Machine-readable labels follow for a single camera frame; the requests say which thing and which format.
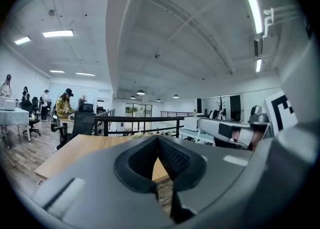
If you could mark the black coat rack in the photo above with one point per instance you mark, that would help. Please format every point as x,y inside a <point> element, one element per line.
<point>221,103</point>

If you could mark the pale flower bouquet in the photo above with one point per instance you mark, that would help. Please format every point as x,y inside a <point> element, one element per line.
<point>138,135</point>

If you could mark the white table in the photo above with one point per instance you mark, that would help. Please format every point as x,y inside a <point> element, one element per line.
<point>195,135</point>

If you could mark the long ceiling light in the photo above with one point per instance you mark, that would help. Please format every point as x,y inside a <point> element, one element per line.
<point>85,74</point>
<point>258,65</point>
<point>57,71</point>
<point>22,40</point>
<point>57,33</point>
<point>253,10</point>

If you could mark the white box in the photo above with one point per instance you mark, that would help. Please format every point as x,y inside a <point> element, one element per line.
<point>7,103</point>

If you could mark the black pendant lamp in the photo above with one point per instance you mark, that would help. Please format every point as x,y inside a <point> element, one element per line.
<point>175,96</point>
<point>158,100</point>
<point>140,92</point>
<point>132,97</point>

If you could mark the small wooden desk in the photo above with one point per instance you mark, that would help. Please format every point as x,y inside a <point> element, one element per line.
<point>67,121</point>

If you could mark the person's right hand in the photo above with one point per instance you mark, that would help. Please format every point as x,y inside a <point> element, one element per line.
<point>255,142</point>

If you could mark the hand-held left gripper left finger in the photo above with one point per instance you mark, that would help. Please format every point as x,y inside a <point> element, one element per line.
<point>100,185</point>

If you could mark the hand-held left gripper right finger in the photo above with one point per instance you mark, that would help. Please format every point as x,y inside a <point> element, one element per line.
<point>212,173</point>

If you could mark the small potted plant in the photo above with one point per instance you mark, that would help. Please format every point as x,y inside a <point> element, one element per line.
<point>194,113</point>

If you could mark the tall black panel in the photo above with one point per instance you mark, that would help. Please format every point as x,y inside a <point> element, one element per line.
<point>235,108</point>

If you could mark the white microwave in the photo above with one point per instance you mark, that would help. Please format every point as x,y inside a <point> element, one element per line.
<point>191,123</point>

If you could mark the thin black railing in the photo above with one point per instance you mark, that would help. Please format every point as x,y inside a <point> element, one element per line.
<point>175,113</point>

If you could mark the ceiling air conditioner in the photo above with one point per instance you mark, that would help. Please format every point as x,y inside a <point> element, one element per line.
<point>268,44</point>

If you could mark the white ceiling pipes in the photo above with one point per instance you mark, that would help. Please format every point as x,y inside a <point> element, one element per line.
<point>280,13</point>

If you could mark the grey white office chair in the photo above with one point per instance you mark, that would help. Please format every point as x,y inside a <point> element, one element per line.
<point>216,115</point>

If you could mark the glass door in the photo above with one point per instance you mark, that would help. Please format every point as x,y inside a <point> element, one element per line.
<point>138,110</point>

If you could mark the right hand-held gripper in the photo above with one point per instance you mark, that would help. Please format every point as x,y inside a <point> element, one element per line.
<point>282,113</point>

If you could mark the black mesh office chair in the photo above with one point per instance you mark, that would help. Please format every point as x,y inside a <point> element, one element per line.
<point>83,123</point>

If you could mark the ceiling smoke detector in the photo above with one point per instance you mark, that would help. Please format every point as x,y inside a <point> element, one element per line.
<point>51,12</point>
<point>157,55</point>

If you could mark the gripper-mounted fisheye camera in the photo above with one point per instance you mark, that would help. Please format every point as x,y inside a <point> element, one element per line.
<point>258,118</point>

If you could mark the table with blue cloth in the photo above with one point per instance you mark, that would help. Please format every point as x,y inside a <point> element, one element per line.
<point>12,118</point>

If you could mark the black metal railing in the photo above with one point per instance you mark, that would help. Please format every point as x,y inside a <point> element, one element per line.
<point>140,118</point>

